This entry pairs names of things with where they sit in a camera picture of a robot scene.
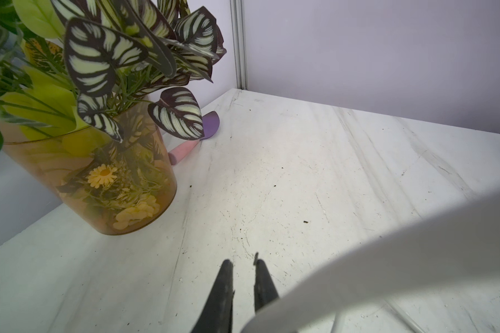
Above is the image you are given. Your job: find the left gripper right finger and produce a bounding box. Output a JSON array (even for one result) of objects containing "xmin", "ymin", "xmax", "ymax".
[{"xmin": 254, "ymin": 253, "xmax": 279, "ymax": 312}]

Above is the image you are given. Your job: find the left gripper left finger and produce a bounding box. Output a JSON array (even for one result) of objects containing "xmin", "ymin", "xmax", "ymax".
[{"xmin": 192, "ymin": 259, "xmax": 234, "ymax": 333}]

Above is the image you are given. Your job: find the white power cord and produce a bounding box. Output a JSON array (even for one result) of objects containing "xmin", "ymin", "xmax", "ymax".
[{"xmin": 240, "ymin": 182, "xmax": 500, "ymax": 333}]

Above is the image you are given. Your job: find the purple pink spatula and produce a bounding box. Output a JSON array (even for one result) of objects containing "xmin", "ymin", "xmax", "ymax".
[{"xmin": 168, "ymin": 111, "xmax": 220, "ymax": 166}]

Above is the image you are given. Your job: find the artificial plant in amber vase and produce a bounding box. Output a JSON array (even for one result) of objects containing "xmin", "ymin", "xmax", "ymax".
[{"xmin": 0, "ymin": 1, "xmax": 226, "ymax": 235}]

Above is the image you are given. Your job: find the aluminium frame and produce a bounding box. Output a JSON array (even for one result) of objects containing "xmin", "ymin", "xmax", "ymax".
[{"xmin": 230, "ymin": 0, "xmax": 248, "ymax": 90}]

